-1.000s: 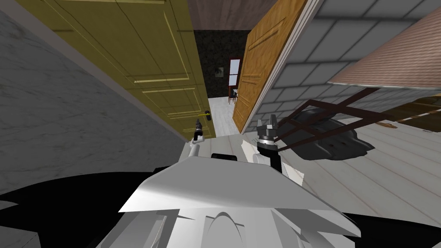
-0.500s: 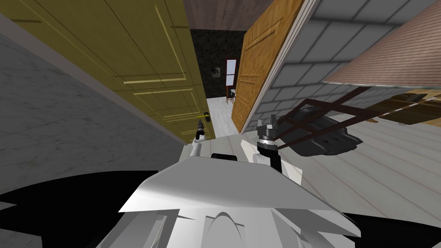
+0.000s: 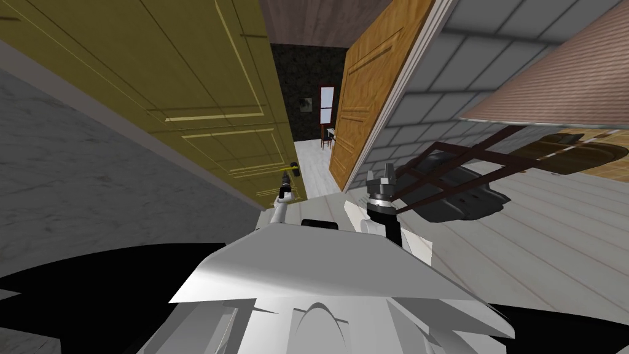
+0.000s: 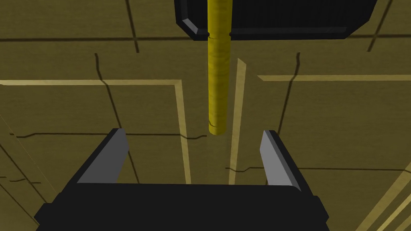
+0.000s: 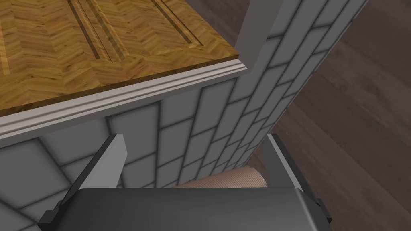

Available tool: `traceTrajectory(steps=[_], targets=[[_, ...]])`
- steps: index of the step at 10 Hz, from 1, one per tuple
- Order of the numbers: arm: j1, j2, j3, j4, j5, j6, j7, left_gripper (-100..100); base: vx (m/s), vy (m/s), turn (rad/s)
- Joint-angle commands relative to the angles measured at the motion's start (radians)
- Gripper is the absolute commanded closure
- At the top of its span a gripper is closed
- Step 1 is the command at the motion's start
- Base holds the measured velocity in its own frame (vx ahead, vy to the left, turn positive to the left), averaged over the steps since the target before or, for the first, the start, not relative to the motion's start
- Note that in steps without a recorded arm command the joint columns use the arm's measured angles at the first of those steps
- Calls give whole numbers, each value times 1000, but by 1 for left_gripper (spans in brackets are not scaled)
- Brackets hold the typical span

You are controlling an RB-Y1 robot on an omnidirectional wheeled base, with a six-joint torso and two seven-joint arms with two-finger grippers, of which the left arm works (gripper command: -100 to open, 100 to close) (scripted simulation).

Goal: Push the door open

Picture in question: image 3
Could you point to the brown wooden chair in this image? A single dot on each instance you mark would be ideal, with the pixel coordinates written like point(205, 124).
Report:
point(326, 136)

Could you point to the small dark wall picture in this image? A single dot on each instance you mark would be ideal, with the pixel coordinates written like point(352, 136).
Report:
point(306, 104)

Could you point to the dark brown wooden table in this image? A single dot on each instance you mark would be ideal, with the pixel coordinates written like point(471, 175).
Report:
point(491, 158)

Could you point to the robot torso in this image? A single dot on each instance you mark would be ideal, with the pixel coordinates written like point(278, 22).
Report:
point(319, 275)

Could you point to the white window with red frame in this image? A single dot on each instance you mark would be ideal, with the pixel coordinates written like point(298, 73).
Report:
point(327, 104)

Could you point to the orange wooden door leaf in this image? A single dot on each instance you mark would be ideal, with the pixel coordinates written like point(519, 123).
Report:
point(373, 88)

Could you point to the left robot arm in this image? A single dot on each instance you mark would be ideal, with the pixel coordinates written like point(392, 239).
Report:
point(279, 211)

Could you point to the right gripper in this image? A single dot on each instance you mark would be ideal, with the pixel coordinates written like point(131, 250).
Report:
point(381, 189)

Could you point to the olive yellow door leaf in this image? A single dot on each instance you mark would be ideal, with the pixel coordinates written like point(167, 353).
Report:
point(147, 64)

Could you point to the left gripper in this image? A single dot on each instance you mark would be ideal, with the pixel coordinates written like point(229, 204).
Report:
point(284, 191)

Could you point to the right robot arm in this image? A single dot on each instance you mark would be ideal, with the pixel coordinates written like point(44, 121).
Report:
point(392, 230)

